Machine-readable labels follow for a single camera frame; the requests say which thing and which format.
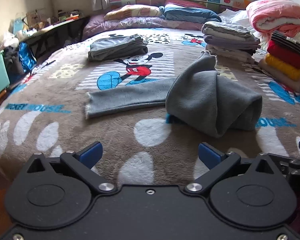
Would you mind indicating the magenta pillow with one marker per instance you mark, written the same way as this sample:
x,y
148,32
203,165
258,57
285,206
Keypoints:
x,y
187,3

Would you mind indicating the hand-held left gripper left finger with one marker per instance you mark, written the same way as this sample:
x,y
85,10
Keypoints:
x,y
91,153

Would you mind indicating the grey knitted garment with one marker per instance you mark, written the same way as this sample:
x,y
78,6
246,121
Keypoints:
x,y
205,100

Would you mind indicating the white crumpled bedding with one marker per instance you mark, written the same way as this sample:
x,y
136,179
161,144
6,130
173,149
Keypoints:
x,y
236,17

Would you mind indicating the yellow folded garment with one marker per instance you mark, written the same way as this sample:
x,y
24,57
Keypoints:
x,y
282,66

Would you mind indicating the beige folded garment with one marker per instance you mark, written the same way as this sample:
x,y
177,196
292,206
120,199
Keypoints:
x,y
280,76

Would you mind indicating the printed cartoon blanket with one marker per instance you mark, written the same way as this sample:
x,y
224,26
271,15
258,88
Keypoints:
x,y
65,135

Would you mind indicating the pile of folded grey clothes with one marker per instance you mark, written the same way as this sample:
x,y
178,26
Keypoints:
x,y
117,46

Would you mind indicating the red folded garment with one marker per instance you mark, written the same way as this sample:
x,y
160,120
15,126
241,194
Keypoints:
x,y
285,53

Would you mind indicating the pillows at bed head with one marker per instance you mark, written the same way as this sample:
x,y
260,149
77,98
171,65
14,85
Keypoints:
x,y
140,25

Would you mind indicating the striped folded garment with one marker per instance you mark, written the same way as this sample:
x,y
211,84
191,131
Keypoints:
x,y
290,41

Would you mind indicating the blue folded blanket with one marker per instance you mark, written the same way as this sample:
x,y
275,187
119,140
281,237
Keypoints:
x,y
190,13

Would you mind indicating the dark desk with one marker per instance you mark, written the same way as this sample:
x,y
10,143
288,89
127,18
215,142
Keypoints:
x,y
52,33

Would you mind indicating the printed cream pillow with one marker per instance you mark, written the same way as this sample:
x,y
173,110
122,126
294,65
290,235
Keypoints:
x,y
132,11

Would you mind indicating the stack of folded pale clothes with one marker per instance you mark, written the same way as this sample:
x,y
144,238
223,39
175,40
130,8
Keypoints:
x,y
227,41

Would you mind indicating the pink quilt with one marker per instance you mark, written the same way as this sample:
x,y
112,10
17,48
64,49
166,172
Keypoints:
x,y
277,12

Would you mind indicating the desk clutter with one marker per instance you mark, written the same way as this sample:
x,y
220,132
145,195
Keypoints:
x,y
42,20

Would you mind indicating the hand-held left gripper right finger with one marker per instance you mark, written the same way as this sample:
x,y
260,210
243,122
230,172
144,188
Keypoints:
x,y
210,155

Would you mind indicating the blue plastic bag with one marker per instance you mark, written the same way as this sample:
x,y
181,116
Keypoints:
x,y
27,57

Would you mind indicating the dark clothes heap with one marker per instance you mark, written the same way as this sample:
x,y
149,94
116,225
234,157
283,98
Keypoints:
x,y
12,60

